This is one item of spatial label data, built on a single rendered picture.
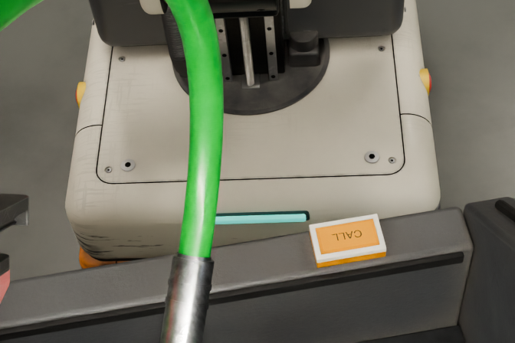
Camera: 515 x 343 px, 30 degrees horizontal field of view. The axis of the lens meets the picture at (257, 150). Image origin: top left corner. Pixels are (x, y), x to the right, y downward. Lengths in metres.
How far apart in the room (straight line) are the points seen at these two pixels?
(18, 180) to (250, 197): 0.61
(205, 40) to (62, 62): 1.81
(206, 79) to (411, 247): 0.35
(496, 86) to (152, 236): 0.83
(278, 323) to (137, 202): 0.85
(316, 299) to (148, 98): 1.01
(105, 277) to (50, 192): 1.25
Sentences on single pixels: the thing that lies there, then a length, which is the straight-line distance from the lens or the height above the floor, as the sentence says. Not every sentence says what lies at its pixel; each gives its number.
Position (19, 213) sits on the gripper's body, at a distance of 0.43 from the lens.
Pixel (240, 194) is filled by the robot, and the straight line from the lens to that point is 1.54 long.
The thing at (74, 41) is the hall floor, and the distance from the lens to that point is 2.20.
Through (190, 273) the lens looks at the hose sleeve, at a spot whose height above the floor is 1.20.
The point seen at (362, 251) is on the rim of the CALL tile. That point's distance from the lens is 0.68.
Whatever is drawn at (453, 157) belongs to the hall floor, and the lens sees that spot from 1.93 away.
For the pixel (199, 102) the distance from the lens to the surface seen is 0.39.
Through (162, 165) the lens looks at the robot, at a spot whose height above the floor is 0.28.
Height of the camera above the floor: 1.55
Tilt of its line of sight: 53 degrees down
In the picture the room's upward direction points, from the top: 6 degrees counter-clockwise
